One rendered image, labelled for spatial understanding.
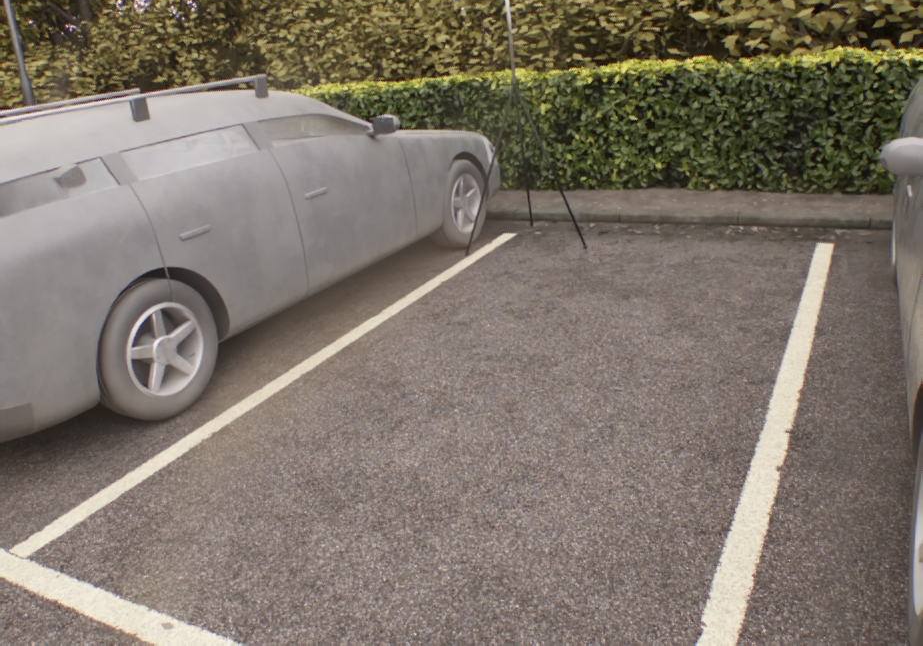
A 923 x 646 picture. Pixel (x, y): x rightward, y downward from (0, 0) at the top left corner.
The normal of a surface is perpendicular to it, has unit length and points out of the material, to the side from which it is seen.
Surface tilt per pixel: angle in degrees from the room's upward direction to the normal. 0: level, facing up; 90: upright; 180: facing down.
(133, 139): 50
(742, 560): 0
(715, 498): 0
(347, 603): 0
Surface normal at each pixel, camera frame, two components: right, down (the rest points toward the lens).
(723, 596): -0.11, -0.94
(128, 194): 0.65, -0.47
